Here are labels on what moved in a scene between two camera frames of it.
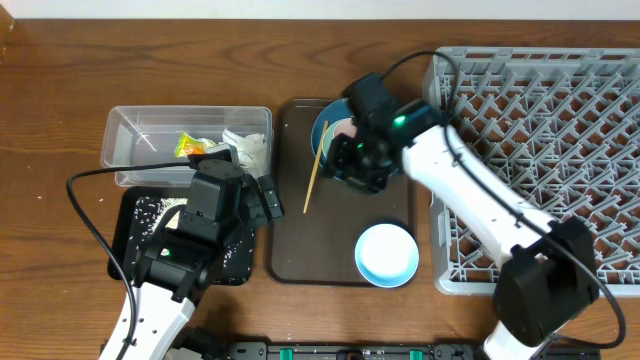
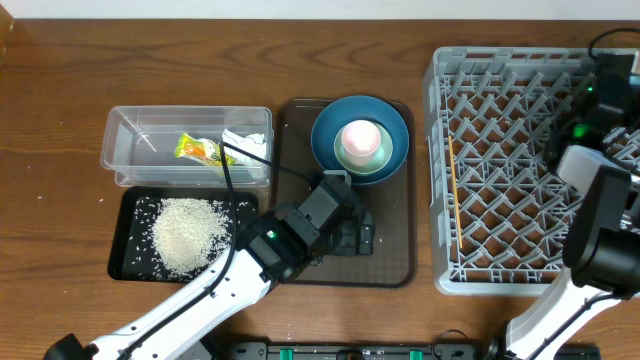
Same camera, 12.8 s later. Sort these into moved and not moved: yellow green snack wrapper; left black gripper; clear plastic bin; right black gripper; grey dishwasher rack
Moved: right black gripper; left black gripper
Not moved: grey dishwasher rack; yellow green snack wrapper; clear plastic bin
